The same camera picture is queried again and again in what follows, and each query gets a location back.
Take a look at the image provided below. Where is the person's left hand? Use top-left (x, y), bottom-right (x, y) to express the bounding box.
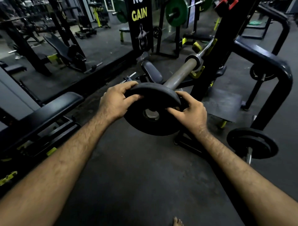
top-left (99, 81), bottom-right (144, 124)

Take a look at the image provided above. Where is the person's right hand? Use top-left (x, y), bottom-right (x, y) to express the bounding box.
top-left (166, 91), bottom-right (208, 137)

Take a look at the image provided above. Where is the black rubber weight plate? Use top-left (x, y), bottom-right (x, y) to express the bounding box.
top-left (123, 82), bottom-right (187, 136)

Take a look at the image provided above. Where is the person's right forearm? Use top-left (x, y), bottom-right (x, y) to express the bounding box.
top-left (197, 129), bottom-right (298, 226)

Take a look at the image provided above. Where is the person's left forearm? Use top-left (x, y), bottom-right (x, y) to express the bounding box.
top-left (0, 114), bottom-right (111, 226)

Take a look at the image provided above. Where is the black roller pad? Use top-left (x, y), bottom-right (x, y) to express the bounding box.
top-left (141, 60), bottom-right (164, 84)

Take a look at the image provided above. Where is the grey steel barbell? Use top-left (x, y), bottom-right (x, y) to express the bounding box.
top-left (163, 38), bottom-right (217, 91)

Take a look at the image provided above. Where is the black rubber floor mat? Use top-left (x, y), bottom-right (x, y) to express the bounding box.
top-left (202, 88), bottom-right (243, 123)

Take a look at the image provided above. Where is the black squat stand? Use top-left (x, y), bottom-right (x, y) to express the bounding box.
top-left (156, 0), bottom-right (183, 59)

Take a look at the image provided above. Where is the black printed banner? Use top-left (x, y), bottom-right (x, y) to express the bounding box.
top-left (126, 0), bottom-right (154, 55)

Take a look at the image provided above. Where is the black weight plate on peg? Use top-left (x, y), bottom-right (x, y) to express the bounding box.
top-left (226, 127), bottom-right (279, 160)

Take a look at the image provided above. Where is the black incline bench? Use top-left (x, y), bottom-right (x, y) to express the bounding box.
top-left (43, 33), bottom-right (103, 74)

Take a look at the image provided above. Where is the large green weight plate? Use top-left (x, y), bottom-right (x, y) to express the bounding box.
top-left (113, 0), bottom-right (128, 24)
top-left (165, 0), bottom-right (189, 27)

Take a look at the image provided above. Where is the black flat padded bench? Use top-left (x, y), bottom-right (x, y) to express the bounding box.
top-left (0, 92), bottom-right (84, 168)

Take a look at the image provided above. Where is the yellow and black gym machine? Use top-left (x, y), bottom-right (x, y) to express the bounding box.
top-left (88, 2), bottom-right (111, 29)

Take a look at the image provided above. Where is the black weight plate on rack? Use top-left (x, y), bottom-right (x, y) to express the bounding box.
top-left (250, 62), bottom-right (278, 82)

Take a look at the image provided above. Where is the black bench press rack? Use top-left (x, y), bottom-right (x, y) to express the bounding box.
top-left (175, 0), bottom-right (293, 161)

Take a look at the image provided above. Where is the red bar holder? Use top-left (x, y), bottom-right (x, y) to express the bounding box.
top-left (214, 0), bottom-right (239, 11)

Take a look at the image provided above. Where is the black power rack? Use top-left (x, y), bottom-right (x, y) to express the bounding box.
top-left (0, 0), bottom-right (53, 76)

